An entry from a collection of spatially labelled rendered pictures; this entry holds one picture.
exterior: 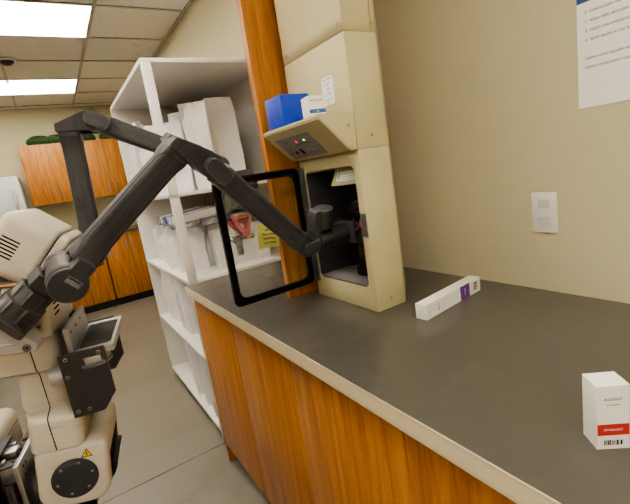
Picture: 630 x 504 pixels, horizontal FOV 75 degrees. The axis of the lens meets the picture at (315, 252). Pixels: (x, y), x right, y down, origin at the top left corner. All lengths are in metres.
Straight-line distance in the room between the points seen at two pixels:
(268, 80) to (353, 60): 0.38
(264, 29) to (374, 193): 0.67
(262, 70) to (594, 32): 0.91
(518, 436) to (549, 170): 0.79
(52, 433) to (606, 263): 1.44
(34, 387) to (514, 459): 1.05
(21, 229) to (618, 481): 1.16
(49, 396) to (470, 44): 1.50
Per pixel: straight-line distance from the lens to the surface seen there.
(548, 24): 1.34
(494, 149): 1.40
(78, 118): 1.41
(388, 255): 1.23
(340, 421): 1.07
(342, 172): 1.27
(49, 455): 1.28
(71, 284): 0.97
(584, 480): 0.69
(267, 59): 1.49
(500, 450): 0.72
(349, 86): 1.17
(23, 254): 1.13
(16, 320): 1.00
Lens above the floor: 1.38
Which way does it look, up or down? 11 degrees down
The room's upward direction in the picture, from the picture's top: 9 degrees counter-clockwise
